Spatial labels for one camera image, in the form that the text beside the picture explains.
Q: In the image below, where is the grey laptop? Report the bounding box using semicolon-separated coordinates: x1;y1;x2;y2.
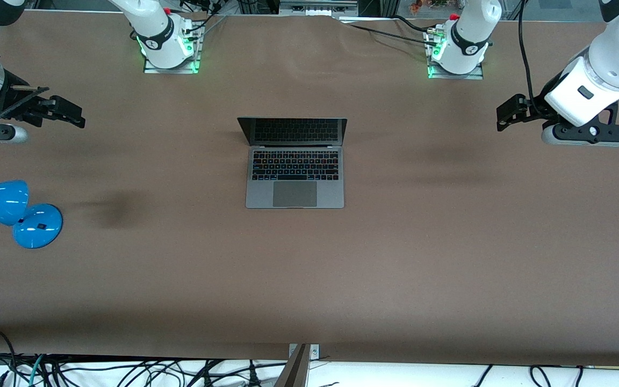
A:
237;117;348;209

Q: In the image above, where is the grey box behind table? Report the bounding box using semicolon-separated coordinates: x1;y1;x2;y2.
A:
279;0;359;17

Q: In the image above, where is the blue desk lamp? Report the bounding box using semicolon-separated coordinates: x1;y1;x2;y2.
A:
0;180;64;249

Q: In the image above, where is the brown table mat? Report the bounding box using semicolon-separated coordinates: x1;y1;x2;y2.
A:
0;10;619;367

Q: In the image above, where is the silver mounting plate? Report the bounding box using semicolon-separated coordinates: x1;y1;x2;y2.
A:
289;344;320;360

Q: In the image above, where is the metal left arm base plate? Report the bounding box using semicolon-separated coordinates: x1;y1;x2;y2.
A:
425;30;485;80

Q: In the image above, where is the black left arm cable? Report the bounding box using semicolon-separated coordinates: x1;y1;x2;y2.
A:
517;0;544;108

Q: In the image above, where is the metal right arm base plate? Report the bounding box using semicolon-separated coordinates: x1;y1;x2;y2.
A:
143;24;201;74

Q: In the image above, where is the short black table cable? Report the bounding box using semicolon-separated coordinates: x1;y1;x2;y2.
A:
393;15;431;33

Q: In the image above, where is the long black table cable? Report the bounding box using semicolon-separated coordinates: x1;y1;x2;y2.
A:
350;24;439;48

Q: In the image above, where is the black base cable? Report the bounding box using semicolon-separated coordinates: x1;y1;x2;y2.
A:
181;0;229;41

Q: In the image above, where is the teal floor cable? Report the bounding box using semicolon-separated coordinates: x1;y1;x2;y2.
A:
29;354;46;387

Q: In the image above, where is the black cable tangle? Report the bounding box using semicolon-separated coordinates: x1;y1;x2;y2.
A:
0;352;289;387

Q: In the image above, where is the dark grey metal post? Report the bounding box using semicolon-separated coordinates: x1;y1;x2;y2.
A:
275;344;311;387

